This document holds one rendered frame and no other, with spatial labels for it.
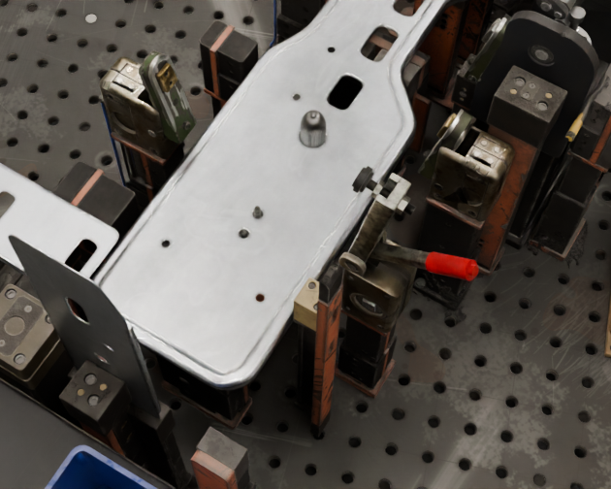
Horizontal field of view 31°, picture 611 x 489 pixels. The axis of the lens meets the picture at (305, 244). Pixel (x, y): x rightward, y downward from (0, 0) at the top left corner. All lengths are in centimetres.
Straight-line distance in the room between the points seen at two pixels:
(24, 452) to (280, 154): 46
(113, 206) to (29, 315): 20
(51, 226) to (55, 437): 27
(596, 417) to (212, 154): 64
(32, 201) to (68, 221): 5
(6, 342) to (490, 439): 67
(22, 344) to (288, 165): 38
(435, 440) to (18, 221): 62
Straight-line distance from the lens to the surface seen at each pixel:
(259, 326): 126
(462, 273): 114
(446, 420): 155
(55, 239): 133
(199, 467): 102
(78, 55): 184
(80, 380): 117
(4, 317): 124
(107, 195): 137
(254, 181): 134
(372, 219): 112
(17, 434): 122
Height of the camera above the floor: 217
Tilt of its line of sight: 64 degrees down
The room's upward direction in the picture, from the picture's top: 1 degrees clockwise
